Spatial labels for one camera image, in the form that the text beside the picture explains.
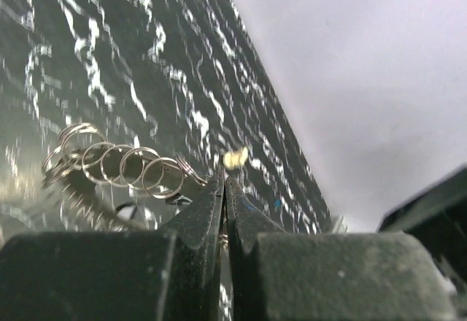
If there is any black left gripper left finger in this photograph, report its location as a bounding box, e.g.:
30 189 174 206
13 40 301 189
1 169 225 320

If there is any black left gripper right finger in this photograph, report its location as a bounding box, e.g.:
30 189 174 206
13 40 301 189
225 178 458 320

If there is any metal toothed sprocket ring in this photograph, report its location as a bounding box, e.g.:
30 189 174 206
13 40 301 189
40 122 211 233

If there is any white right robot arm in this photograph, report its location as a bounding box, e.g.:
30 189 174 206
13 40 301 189
378 165 466 290

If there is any black tag inside sprocket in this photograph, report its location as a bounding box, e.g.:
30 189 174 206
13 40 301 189
115 201 141 222

